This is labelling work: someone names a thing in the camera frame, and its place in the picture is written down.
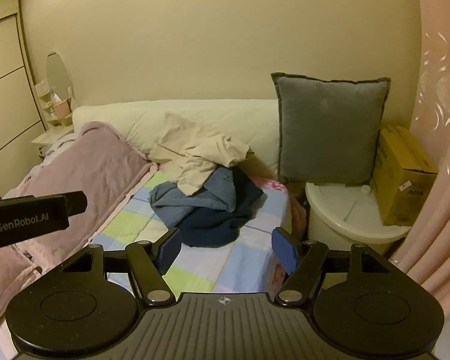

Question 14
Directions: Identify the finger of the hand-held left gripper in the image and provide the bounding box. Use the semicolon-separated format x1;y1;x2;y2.
62;190;88;219

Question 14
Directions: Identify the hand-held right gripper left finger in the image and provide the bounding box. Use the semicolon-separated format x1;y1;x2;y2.
60;227;182;307

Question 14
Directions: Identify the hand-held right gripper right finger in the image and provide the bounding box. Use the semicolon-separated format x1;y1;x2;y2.
271;227;394;307

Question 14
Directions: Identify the cream hooded sweatshirt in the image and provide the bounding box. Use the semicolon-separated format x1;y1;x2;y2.
148;112;254;197

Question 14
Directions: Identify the purple pillow with pink border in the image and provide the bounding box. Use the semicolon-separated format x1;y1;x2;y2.
0;121;159;259

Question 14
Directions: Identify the plaid bed sheet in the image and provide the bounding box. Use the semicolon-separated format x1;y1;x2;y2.
92;163;293;297

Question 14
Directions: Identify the dark navy garment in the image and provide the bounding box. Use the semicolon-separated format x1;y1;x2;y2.
168;165;265;248

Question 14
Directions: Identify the white round bin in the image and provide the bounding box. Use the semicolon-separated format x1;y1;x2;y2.
305;181;411;259

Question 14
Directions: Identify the pink floral mattress cover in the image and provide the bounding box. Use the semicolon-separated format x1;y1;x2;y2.
247;174;309;293

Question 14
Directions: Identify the white nightstand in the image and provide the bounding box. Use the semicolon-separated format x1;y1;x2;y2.
31;124;76;162

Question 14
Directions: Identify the blue denim garment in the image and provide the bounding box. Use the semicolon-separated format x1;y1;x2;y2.
149;167;236;220

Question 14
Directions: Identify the pink cup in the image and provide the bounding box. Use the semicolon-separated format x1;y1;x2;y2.
52;99;74;119

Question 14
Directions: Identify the white padded bed bolster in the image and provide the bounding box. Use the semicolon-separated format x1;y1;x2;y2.
72;99;282;173

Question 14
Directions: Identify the oval mirror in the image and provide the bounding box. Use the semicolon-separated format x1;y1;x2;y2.
46;51;73;100

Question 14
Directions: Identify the cardboard box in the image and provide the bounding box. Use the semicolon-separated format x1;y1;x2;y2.
371;124;439;227

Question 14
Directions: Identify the grey square cushion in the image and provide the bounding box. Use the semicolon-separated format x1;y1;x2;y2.
271;72;392;185

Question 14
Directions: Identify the pink patterned curtain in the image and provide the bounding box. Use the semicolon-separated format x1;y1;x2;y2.
390;0;450;297

